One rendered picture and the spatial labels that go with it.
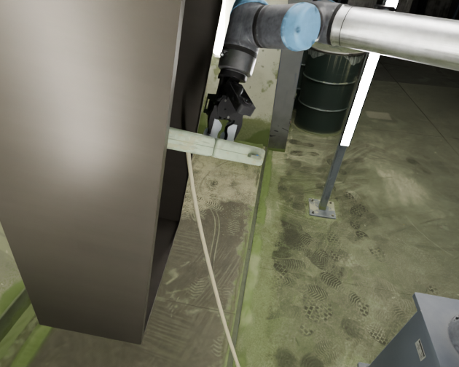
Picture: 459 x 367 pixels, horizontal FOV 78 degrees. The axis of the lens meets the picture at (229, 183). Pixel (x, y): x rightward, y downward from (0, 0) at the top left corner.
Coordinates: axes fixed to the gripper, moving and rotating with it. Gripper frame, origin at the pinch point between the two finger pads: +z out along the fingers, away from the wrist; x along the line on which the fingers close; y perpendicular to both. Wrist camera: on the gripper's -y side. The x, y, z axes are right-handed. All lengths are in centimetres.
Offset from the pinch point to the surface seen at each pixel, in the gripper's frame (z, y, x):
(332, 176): 8, 69, -133
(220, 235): 66, 88, -66
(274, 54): -74, 145, -107
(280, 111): -32, 152, -137
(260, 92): -43, 160, -114
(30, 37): -11.4, -14.5, 40.8
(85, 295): 50, 11, 24
